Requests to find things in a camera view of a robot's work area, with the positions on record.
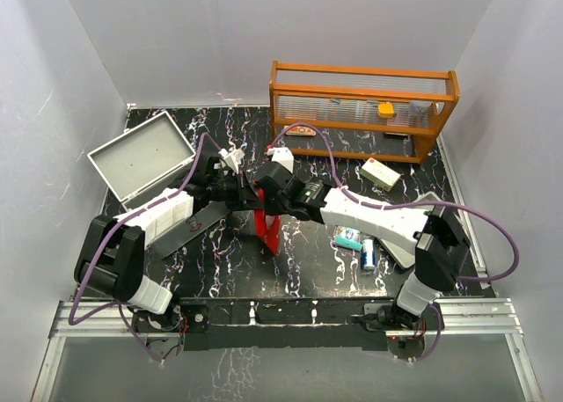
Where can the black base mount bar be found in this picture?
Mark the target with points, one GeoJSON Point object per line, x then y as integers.
{"type": "Point", "coordinates": [369, 323]}

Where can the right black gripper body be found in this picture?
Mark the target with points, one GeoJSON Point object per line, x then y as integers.
{"type": "Point", "coordinates": [274, 207]}

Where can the grey divided tray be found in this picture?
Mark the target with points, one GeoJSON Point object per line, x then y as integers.
{"type": "Point", "coordinates": [404, 256]}

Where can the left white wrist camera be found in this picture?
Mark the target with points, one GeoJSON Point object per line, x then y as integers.
{"type": "Point", "coordinates": [232, 159]}

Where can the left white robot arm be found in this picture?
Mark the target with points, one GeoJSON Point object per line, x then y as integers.
{"type": "Point", "coordinates": [111, 260]}

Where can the white medicine box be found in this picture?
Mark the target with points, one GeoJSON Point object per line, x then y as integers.
{"type": "Point", "coordinates": [380, 174]}

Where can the blue white can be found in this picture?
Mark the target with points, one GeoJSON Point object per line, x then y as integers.
{"type": "Point", "coordinates": [368, 256]}

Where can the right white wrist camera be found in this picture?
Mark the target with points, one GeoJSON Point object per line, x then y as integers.
{"type": "Point", "coordinates": [282, 156]}

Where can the wooden display shelf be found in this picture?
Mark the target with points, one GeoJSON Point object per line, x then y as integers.
{"type": "Point", "coordinates": [340, 104]}

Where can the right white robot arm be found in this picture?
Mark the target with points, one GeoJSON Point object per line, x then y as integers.
{"type": "Point", "coordinates": [434, 237]}

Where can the yellow block on shelf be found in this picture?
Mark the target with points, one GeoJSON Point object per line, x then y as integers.
{"type": "Point", "coordinates": [386, 110]}

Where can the teal white packet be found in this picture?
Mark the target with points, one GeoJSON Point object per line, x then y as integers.
{"type": "Point", "coordinates": [347, 238]}

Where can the wooden toy block strip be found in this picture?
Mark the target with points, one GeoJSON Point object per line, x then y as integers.
{"type": "Point", "coordinates": [301, 131]}

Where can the red first aid pouch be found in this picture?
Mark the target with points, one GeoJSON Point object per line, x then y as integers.
{"type": "Point", "coordinates": [268, 229]}

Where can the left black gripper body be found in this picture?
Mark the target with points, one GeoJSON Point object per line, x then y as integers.
{"type": "Point", "coordinates": [226, 191]}

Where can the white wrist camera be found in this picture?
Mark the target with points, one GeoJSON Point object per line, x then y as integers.
{"type": "Point", "coordinates": [232, 159]}
{"type": "Point", "coordinates": [282, 156]}

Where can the grey open case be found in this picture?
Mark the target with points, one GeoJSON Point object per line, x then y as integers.
{"type": "Point", "coordinates": [139, 167]}

